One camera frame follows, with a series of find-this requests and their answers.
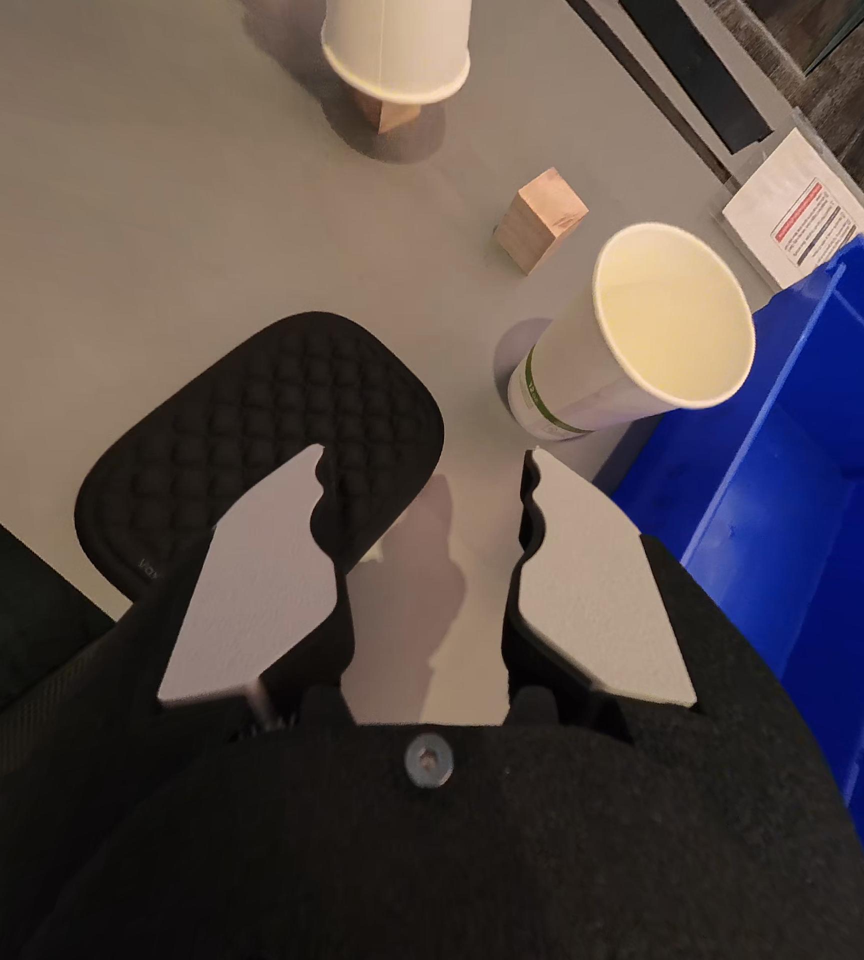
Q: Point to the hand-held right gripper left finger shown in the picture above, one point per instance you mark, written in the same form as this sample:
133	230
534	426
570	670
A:
252	600

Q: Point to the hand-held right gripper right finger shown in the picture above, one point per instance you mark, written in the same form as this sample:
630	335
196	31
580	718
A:
604	600

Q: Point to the white paper cup green band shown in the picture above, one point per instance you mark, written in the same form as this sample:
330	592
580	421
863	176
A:
664	322
394	37

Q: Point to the black quilted wrist rest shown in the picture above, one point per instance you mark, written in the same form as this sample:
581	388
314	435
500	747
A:
252	420

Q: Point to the blue plastic bin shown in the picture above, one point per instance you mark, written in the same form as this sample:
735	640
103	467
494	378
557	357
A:
814	525

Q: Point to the small wooden cube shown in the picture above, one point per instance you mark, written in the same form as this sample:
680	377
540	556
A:
394	116
541	217

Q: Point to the laminated paper sheet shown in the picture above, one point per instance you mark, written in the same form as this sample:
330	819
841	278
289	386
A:
784	202

